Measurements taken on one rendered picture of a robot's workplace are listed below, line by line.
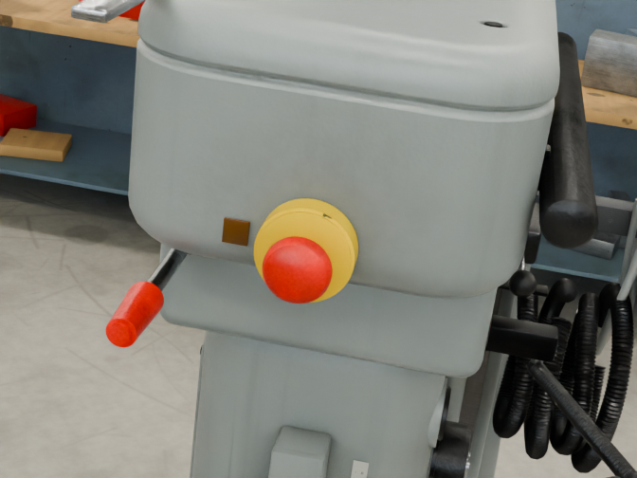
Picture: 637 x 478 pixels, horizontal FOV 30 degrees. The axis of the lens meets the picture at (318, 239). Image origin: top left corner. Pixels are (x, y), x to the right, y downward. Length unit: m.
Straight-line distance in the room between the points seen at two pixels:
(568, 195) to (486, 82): 0.09
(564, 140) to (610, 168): 4.53
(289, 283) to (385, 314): 0.17
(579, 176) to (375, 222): 0.14
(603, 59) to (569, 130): 3.84
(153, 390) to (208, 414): 2.97
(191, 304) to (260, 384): 0.10
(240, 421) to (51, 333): 3.32
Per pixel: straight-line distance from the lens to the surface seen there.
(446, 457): 1.06
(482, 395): 1.43
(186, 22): 0.70
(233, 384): 0.92
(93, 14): 0.64
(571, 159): 0.79
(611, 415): 1.21
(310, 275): 0.67
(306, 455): 0.89
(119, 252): 4.84
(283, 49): 0.68
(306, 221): 0.68
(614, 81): 4.70
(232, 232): 0.72
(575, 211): 0.72
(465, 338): 0.83
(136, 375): 4.00
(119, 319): 0.72
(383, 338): 0.84
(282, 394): 0.91
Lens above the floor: 2.05
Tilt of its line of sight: 23 degrees down
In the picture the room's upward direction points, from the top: 7 degrees clockwise
